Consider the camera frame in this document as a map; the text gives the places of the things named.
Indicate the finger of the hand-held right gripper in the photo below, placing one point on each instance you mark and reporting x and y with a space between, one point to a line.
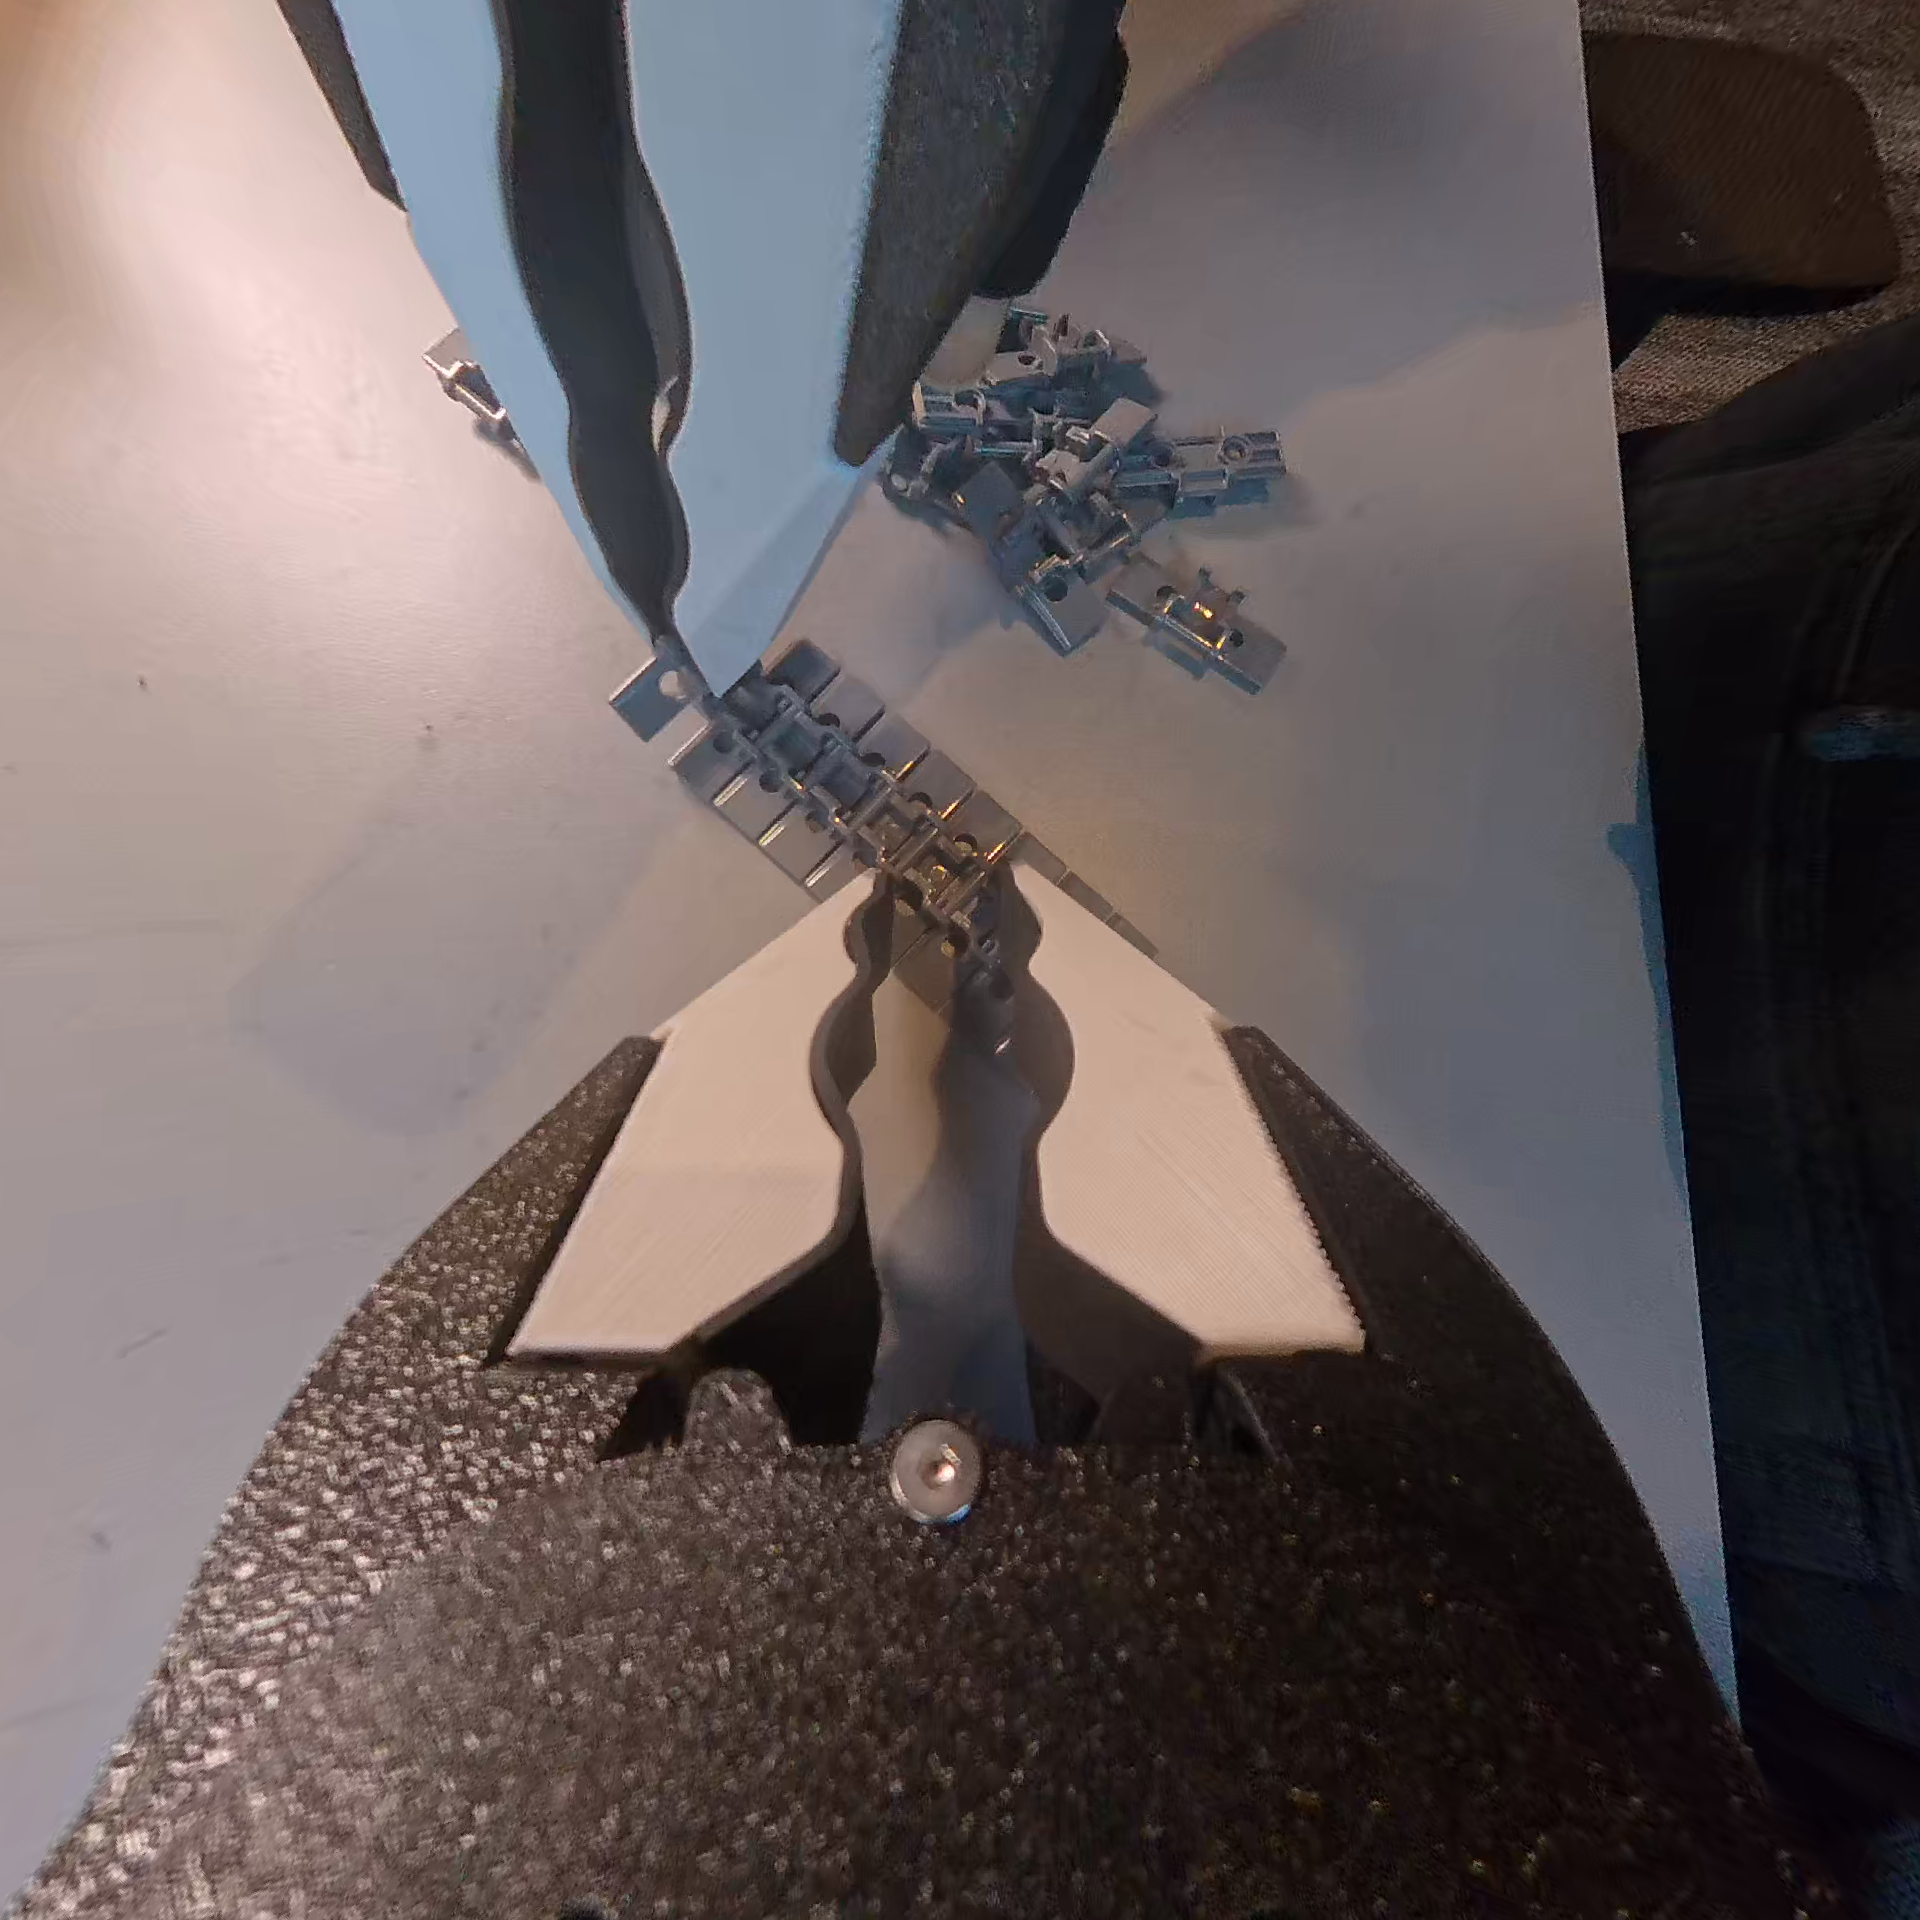
764 300
435 150

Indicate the small grey track link cluster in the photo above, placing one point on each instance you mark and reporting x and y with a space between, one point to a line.
1079 480

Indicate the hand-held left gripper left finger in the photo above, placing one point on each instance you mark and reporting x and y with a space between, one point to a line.
692 1200

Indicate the single grey track link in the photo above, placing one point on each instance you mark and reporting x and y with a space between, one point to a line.
457 368

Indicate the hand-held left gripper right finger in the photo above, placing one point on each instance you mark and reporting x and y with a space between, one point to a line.
1184 1200

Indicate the person's dark jeans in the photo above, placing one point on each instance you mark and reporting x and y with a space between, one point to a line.
1800 1049

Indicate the grey desk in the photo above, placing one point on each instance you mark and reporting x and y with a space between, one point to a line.
301 750

